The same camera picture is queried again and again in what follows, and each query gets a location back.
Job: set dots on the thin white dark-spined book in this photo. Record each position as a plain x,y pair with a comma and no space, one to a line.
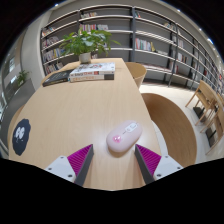
91,78

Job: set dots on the ceiling lights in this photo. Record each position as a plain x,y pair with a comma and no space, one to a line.
209,40

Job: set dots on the dark cloud-shaped mouse pad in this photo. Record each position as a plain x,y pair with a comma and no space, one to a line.
20,137

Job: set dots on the pale pink computer mouse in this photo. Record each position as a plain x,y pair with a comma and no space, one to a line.
124,136

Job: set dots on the small green plant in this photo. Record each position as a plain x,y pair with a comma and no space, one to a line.
22,77

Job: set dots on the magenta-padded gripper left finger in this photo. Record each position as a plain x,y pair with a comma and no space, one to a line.
60,166

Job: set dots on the grey bookshelf unit with books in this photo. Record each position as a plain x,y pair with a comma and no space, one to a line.
150,31

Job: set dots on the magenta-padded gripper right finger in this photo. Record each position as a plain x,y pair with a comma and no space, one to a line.
166,166

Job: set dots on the group of slatted wooden chairs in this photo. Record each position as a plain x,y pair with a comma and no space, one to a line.
208,106

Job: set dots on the black hardcover book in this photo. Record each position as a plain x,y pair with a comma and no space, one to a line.
56,78

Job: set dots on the green potted plant white pot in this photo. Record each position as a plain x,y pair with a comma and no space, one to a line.
87,41

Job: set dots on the round-backed wooden chair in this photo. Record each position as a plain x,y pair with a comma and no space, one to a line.
137,73
173,128

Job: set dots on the white book with red print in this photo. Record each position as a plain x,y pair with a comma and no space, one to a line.
93,68

